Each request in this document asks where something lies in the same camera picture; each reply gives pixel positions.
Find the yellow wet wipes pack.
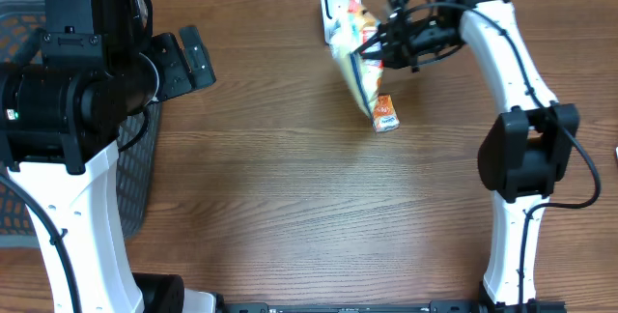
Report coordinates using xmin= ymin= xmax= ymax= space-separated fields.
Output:
xmin=329 ymin=0 xmax=383 ymax=119

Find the small orange snack packet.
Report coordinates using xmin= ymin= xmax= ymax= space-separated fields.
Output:
xmin=372 ymin=95 xmax=400 ymax=133

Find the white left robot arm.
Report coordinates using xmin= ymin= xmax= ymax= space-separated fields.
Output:
xmin=1 ymin=0 xmax=217 ymax=312

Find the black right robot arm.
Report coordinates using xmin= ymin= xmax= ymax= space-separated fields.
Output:
xmin=379 ymin=0 xmax=579 ymax=312

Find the white barcode scanner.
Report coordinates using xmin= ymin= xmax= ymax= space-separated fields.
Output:
xmin=319 ymin=0 xmax=362 ymax=46

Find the grey plastic mesh basket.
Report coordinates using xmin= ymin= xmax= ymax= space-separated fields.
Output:
xmin=1 ymin=0 xmax=162 ymax=248

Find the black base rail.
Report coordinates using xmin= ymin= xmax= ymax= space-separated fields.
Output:
xmin=214 ymin=293 xmax=489 ymax=313

